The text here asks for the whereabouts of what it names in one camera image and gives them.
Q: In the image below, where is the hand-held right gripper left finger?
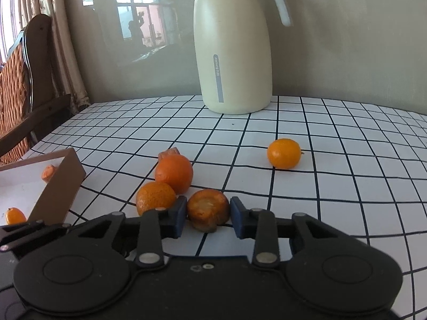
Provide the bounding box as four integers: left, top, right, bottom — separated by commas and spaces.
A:
71, 196, 187, 270

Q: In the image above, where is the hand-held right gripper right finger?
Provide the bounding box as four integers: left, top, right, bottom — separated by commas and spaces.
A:
230, 197, 355, 270

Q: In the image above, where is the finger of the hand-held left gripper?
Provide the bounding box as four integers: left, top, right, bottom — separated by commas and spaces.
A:
0, 220, 72, 253

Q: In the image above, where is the small orange kumquat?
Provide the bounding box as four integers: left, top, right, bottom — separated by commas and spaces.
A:
6, 207, 27, 225

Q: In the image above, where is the brown cardboard box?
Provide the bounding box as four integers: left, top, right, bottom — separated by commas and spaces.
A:
0, 147, 86, 227

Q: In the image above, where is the orange mandarin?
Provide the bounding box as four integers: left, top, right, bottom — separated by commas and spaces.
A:
267, 138, 305, 169
155, 154, 194, 194
136, 182, 177, 217

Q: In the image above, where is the white checked tablecloth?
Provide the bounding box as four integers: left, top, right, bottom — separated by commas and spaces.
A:
28, 95, 427, 319

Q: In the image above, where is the wicker wooden chair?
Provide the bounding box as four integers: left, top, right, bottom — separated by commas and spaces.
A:
0, 37, 34, 161

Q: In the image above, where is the dark wooden sofa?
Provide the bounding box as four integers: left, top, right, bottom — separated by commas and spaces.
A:
0, 14, 72, 165

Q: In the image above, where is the cream thermos jug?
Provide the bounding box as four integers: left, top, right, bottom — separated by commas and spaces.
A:
193, 0, 292, 114

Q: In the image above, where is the beige patterned curtain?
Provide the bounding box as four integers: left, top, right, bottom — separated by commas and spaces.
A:
0, 0, 90, 114

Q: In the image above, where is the window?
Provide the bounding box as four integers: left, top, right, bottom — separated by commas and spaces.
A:
0, 0, 21, 64

